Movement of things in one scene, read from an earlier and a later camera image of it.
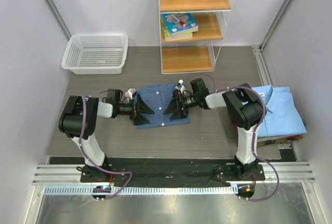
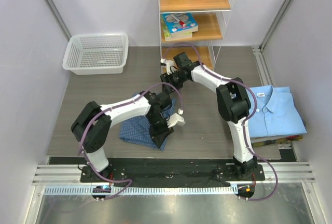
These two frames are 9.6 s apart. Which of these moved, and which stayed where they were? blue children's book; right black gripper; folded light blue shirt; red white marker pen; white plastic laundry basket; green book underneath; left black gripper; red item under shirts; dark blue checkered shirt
Moved: left black gripper; dark blue checkered shirt; right black gripper
Stayed: red item under shirts; folded light blue shirt; red white marker pen; blue children's book; white plastic laundry basket; green book underneath
